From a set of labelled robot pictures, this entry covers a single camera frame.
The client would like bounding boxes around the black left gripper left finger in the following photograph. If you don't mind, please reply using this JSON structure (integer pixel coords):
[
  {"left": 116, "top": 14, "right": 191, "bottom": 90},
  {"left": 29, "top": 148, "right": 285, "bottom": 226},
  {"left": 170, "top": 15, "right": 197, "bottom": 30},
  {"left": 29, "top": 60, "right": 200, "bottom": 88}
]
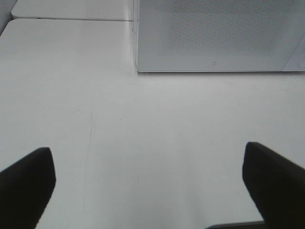
[{"left": 0, "top": 147, "right": 56, "bottom": 229}]

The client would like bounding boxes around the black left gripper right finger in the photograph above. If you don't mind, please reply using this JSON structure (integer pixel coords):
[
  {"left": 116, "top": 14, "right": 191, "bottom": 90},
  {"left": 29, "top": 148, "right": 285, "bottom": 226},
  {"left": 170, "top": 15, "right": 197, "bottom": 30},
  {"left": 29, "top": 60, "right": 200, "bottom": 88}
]
[{"left": 242, "top": 142, "right": 305, "bottom": 229}]

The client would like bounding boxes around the white microwave door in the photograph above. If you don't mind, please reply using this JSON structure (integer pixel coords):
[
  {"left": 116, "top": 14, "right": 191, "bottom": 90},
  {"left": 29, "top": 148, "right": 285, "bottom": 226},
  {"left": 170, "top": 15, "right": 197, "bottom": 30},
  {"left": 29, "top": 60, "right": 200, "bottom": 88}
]
[{"left": 134, "top": 0, "right": 305, "bottom": 72}]

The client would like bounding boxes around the white microwave oven body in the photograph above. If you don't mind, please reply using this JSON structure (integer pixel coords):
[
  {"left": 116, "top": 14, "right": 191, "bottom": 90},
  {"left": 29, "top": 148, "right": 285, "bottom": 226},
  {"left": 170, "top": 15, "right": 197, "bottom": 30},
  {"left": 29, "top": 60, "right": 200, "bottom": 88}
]
[{"left": 282, "top": 38, "right": 305, "bottom": 72}]

